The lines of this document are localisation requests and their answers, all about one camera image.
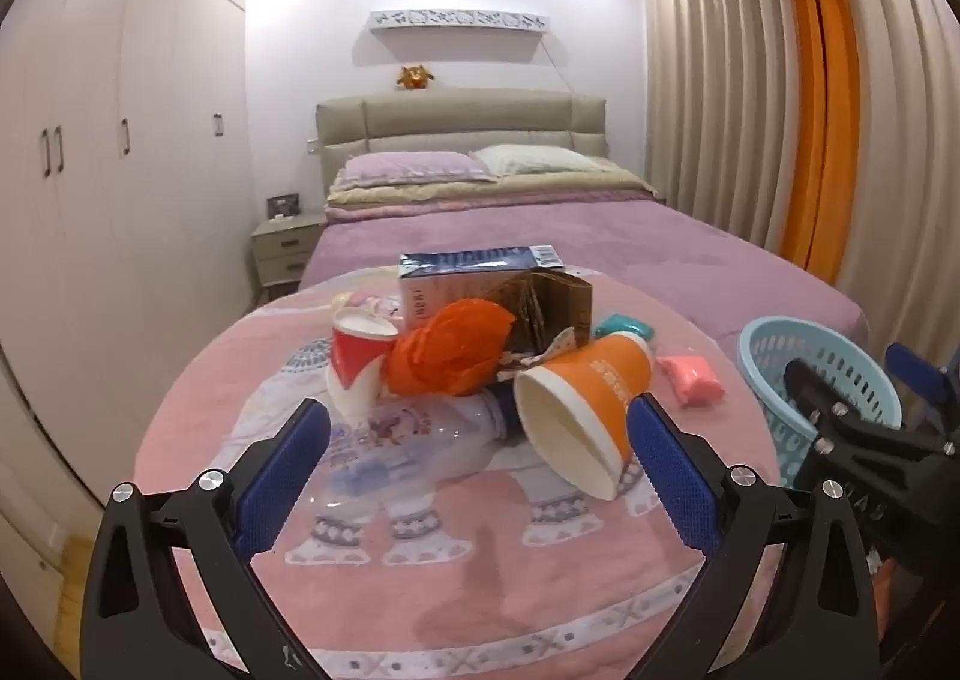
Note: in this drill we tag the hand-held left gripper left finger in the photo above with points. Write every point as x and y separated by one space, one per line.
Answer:
289 470

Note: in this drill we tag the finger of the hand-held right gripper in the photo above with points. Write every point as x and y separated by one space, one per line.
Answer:
926 387
862 429

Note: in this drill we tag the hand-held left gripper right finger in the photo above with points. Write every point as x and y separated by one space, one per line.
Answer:
675 477

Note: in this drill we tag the light blue plastic basket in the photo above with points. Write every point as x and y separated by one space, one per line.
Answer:
772 350

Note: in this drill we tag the orange paper cup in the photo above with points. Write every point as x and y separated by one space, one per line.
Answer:
592 387

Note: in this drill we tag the teal packet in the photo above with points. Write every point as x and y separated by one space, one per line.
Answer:
622 325

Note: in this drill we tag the blue and white carton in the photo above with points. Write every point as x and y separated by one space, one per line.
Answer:
465 264

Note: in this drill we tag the pink packet in clear wrap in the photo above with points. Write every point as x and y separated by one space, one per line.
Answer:
694 376

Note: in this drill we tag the red and white paper cup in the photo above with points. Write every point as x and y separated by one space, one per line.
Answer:
356 357

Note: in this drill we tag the clear plastic bottle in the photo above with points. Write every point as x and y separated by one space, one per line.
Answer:
420 440

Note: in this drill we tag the polka dot wrapper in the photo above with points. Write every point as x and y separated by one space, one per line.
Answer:
559 344

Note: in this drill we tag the open brown cardboard box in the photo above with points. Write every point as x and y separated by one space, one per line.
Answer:
566 309

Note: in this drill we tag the crumpled orange plastic bag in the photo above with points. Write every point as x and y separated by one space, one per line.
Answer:
450 350

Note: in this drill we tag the beige nightstand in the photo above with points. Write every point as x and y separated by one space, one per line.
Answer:
285 252

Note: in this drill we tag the bed with purple cover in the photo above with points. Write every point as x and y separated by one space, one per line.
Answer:
675 237

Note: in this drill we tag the orange curtain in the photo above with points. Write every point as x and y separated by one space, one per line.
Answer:
825 125

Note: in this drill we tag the white wardrobe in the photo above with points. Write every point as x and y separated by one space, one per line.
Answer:
112 200

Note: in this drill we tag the folded beige quilt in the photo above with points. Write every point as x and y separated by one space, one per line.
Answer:
525 188

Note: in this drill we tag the purple pillow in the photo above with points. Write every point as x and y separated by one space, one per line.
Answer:
412 166

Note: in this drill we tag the white pillow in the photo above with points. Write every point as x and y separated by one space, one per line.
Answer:
540 158

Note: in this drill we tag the beige curtain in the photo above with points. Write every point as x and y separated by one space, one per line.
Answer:
712 87

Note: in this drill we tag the beige padded headboard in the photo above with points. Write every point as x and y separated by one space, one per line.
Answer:
450 117

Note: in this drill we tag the orange plush toy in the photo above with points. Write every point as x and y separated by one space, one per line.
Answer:
416 77

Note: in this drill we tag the white carved wall shelf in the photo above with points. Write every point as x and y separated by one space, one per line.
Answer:
457 22

